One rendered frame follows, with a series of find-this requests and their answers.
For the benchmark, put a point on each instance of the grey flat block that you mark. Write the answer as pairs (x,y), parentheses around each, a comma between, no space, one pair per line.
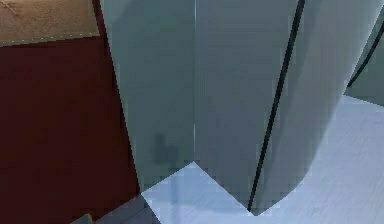
(133,213)

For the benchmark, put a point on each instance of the dark red tan-topped cabinet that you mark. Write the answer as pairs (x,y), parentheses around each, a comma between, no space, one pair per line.
(60,116)

